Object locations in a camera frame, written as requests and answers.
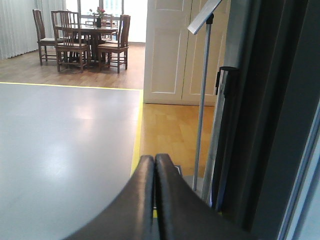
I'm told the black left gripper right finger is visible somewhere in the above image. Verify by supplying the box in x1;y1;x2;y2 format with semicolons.
154;153;257;240

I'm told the flower vase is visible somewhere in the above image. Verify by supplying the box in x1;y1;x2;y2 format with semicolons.
94;6;105;28

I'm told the white curtain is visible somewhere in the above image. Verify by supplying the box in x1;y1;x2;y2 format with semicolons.
0;0;66;60

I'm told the wooden dining table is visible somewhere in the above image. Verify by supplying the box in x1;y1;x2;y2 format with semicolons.
55;23;118;63

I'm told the white panel door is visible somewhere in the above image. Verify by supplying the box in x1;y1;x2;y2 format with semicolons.
143;0;232;107

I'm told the wooden dining chair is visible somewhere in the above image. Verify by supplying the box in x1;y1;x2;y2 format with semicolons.
32;9;57;66
51;10;91;73
97;14;131;74

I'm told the metal sign stand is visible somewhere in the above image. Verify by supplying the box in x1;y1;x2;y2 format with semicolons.
187;0;221;194

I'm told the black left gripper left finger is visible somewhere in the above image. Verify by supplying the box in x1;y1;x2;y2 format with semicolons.
66;155;155;240

